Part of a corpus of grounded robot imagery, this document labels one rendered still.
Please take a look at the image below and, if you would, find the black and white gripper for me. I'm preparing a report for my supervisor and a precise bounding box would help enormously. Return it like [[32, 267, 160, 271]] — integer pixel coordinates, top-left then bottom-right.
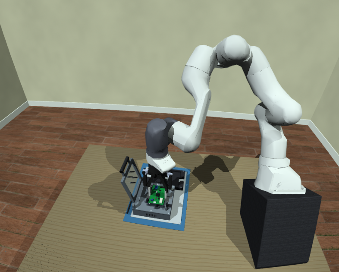
[[142, 164, 173, 199]]

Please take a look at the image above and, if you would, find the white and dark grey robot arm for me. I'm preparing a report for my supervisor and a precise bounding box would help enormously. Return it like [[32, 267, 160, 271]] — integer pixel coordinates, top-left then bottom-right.
[[145, 35, 306, 194]]

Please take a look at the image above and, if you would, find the green circuit board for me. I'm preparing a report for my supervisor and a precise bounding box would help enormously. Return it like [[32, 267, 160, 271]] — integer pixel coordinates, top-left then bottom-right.
[[148, 185, 165, 205]]

